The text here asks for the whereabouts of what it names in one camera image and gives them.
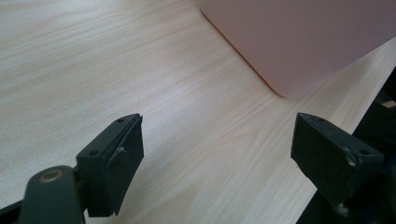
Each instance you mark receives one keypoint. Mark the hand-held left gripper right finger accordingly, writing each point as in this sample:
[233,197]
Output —
[330,161]

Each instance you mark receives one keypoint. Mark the pink plastic container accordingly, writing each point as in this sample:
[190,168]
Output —
[299,40]

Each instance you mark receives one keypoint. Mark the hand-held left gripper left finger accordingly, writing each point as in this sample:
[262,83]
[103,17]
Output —
[109,168]

